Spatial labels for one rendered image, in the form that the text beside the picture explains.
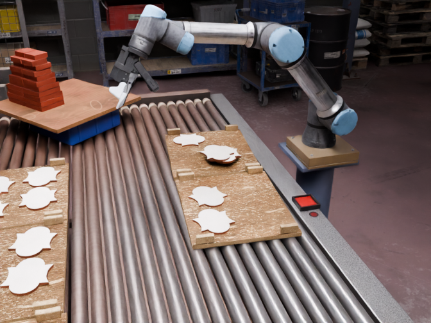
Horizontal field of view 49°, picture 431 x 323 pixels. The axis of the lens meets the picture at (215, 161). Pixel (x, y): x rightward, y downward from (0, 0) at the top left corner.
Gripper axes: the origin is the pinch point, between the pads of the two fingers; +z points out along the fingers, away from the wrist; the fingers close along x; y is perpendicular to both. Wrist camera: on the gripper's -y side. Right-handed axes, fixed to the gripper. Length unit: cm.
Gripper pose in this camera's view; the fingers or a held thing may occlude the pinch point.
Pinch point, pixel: (119, 109)
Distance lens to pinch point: 160.6
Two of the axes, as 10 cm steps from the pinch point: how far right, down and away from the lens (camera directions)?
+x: 1.6, 1.3, -9.8
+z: -4.1, 9.1, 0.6
